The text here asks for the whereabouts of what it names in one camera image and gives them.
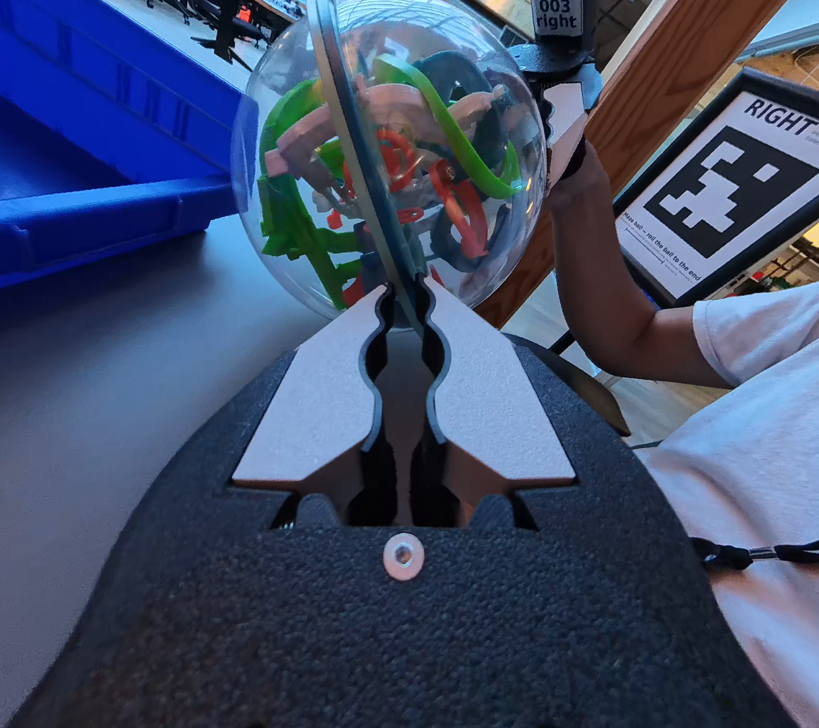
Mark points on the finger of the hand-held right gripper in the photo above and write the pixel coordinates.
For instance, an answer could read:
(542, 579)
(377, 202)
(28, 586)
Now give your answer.
(566, 120)

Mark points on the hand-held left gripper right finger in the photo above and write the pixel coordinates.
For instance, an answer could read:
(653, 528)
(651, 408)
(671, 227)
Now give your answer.
(492, 414)

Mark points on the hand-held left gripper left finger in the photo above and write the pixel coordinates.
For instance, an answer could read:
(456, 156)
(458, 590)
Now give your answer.
(307, 414)

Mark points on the clear maze ball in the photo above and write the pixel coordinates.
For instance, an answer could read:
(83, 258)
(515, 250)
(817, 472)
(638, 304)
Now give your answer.
(384, 165)

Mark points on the person's right forearm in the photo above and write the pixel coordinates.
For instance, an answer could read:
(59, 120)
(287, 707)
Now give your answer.
(614, 293)

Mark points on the person's right hand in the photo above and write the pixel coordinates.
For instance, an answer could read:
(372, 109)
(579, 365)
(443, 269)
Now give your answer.
(585, 181)

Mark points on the framed tag sign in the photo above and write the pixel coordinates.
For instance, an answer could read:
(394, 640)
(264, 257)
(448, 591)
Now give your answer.
(716, 190)

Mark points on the blue plastic bin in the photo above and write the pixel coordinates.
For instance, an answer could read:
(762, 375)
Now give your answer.
(96, 133)

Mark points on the wooden post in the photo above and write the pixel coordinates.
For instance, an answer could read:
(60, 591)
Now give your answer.
(665, 69)

